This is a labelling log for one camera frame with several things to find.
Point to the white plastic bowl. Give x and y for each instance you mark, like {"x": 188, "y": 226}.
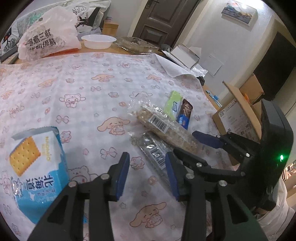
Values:
{"x": 98, "y": 41}

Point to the glass tray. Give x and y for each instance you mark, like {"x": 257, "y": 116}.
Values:
{"x": 136, "y": 45}

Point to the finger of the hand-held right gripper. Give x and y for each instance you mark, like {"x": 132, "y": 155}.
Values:
{"x": 207, "y": 139}
{"x": 192, "y": 160}

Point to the small black white cushion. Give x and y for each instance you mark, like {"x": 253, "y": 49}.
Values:
{"x": 7, "y": 39}

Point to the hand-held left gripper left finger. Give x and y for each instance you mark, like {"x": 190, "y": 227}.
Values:
{"x": 122, "y": 176}

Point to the frameless canvas mountain painting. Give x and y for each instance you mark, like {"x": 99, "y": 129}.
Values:
{"x": 239, "y": 11}

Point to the white open box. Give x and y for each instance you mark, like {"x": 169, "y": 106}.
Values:
{"x": 182, "y": 55}

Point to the brown chocolate wafer packet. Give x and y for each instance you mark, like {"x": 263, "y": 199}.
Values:
{"x": 185, "y": 113}

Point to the small cardboard box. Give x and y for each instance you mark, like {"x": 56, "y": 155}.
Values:
{"x": 109, "y": 27}

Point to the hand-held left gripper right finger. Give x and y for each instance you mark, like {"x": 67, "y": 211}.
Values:
{"x": 172, "y": 179}

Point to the person's right forearm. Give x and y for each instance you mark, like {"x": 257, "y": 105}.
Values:
{"x": 277, "y": 220}

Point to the dark brown door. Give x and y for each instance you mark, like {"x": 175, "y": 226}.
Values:
{"x": 157, "y": 20}

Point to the white plastic shopping bag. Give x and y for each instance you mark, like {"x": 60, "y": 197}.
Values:
{"x": 46, "y": 34}

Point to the blue cracker packet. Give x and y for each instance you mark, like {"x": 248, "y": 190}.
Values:
{"x": 37, "y": 162}

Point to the large tree print cushion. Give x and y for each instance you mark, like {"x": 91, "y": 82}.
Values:
{"x": 86, "y": 18}

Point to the clear sesame bar packet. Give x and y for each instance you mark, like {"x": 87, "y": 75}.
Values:
{"x": 161, "y": 125}

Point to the printed pink cartoon tablecloth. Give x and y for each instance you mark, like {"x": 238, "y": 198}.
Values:
{"x": 81, "y": 92}

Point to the green snack packet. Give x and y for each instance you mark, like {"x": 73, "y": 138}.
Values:
{"x": 172, "y": 104}

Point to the clear dark bar packet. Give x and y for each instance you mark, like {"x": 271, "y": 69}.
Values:
{"x": 150, "y": 148}

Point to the brown cardboard box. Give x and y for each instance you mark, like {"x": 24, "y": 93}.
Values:
{"x": 238, "y": 120}

